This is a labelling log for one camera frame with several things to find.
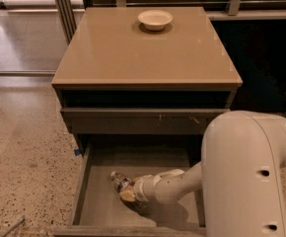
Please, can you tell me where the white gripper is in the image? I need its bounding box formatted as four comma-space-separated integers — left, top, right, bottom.
119, 175, 153, 202

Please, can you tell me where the clear plastic water bottle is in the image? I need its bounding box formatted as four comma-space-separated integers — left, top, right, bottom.
110, 171, 146, 209

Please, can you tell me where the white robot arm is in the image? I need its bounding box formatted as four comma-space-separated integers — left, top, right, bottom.
119, 111, 286, 237

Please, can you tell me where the grey drawer cabinet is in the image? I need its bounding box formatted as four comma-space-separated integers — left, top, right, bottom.
50, 6, 244, 237

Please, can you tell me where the blue tape piece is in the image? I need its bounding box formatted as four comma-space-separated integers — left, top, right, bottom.
74, 149, 81, 156

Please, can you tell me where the grey metal rod on floor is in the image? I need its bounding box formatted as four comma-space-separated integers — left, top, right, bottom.
0, 217, 25, 237

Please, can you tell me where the white paper bowl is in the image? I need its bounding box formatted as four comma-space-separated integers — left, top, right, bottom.
137, 10, 173, 31

